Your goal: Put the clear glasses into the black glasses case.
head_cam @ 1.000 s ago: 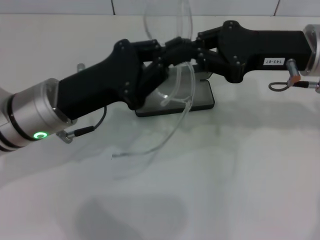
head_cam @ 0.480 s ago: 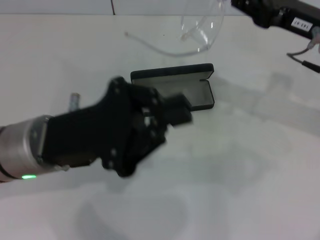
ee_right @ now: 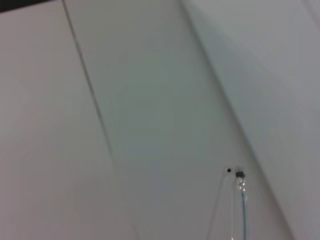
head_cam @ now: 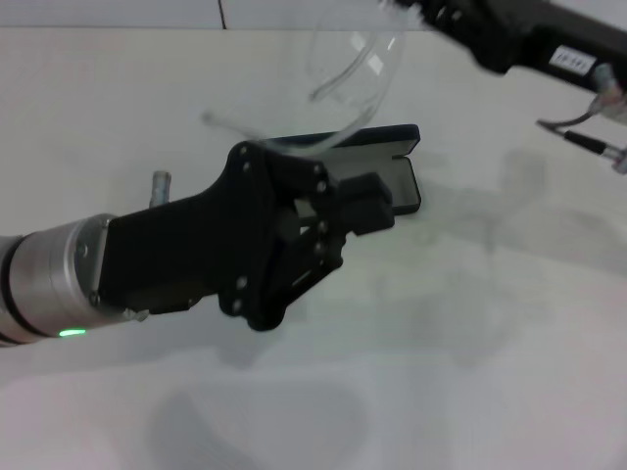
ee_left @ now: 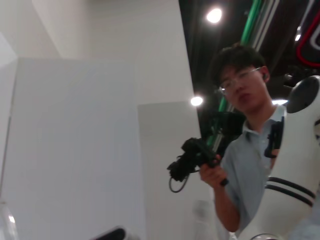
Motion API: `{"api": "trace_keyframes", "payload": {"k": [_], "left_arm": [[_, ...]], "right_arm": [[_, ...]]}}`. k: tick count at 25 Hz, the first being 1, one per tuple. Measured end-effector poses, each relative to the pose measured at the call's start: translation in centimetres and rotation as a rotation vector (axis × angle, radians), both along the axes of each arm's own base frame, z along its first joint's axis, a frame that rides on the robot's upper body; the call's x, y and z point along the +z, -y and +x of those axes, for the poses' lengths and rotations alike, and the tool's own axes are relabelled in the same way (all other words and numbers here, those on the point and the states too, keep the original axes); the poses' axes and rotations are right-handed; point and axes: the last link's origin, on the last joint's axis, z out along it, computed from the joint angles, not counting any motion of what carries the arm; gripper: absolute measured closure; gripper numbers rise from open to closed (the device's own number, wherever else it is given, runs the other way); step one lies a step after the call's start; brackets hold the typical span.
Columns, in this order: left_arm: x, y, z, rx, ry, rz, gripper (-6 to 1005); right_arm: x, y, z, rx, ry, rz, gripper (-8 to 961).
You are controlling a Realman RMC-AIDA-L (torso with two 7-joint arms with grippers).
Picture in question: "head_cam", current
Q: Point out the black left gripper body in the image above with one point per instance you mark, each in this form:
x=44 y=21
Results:
x=196 y=249

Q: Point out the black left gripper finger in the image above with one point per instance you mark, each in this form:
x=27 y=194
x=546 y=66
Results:
x=370 y=218
x=362 y=188

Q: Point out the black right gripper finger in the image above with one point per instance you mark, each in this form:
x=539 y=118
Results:
x=409 y=10

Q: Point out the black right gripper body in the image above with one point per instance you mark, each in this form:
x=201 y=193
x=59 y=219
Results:
x=514 y=34

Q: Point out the clear white glasses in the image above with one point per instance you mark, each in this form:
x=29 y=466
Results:
x=377 y=61

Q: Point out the black glasses case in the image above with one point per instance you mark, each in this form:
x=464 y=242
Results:
x=401 y=142

